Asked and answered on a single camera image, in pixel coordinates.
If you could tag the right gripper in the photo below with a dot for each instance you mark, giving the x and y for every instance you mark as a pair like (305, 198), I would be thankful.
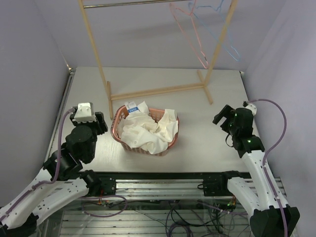
(228, 112)

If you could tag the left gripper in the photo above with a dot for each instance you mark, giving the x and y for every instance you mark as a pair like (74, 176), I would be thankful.
(101, 126)

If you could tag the white shirt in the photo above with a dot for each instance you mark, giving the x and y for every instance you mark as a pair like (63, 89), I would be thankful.
(148, 130)

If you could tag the pink wire hanger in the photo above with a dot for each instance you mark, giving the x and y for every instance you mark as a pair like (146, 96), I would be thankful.
(184, 19)

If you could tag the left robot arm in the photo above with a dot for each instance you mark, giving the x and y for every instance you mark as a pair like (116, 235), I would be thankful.
(61, 178)

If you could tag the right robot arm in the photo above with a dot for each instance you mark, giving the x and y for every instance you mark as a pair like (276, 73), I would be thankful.
(268, 210)

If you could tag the pink plastic laundry basket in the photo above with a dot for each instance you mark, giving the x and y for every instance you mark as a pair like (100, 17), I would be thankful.
(148, 148)

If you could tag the wooden clothes rack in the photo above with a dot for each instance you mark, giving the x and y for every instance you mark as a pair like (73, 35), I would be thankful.
(204, 80)

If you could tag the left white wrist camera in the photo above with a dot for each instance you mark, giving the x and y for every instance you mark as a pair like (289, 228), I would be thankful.
(85, 112)

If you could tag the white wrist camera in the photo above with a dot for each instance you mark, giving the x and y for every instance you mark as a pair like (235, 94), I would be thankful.
(251, 107)
(85, 112)

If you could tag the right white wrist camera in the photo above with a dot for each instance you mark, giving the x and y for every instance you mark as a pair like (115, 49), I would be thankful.
(251, 107)

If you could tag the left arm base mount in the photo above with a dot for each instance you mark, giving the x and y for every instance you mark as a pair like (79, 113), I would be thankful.
(107, 187)

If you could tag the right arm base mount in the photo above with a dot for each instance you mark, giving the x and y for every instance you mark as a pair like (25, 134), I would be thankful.
(214, 185)

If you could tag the aluminium rail frame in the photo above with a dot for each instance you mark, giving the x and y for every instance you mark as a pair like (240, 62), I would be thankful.
(158, 190)

